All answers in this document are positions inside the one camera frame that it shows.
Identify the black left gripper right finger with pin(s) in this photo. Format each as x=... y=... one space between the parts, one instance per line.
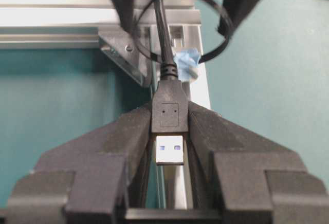
x=247 y=177

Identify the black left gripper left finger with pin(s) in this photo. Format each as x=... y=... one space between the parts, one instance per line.
x=87 y=179

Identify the blue tape piece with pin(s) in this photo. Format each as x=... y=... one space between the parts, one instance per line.
x=187 y=62

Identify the aluminium extrusion frame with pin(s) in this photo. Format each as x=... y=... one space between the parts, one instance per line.
x=38 y=38

